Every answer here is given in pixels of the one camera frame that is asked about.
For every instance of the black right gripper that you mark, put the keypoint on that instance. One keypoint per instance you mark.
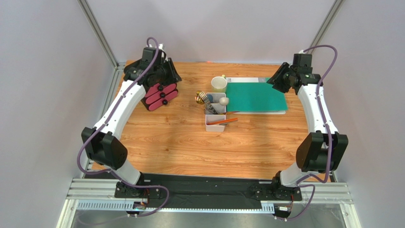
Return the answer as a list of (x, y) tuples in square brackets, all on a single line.
[(277, 76)]

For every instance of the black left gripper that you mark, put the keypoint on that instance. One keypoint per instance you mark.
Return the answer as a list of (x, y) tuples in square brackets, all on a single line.
[(174, 76)]

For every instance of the blue grey plastic spoon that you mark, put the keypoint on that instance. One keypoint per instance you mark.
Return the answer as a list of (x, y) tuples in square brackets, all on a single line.
[(210, 97)]

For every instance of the white compartment organizer box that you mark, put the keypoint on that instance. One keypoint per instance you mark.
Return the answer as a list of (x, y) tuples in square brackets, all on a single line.
[(214, 117)]

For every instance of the white handled ladle spoon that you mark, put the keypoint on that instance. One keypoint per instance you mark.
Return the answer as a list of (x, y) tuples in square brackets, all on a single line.
[(224, 101)]

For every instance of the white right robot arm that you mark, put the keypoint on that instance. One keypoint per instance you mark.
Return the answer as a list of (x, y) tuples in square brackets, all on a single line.
[(323, 148)]

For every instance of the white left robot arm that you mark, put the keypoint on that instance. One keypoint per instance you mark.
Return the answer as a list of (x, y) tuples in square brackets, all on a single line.
[(102, 142)]

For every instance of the black pink drawer box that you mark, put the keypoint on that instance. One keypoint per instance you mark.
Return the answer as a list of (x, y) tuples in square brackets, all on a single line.
[(159, 95)]

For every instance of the green notebook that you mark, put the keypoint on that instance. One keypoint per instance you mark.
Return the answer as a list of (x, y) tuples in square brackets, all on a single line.
[(253, 95)]

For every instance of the pale yellow mug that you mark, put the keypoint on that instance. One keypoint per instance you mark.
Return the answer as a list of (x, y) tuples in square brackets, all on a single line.
[(219, 84)]

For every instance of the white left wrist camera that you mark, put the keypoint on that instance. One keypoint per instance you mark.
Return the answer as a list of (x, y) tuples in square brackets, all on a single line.
[(163, 55)]

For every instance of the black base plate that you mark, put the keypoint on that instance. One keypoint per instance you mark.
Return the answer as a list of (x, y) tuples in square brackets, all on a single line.
[(193, 192)]

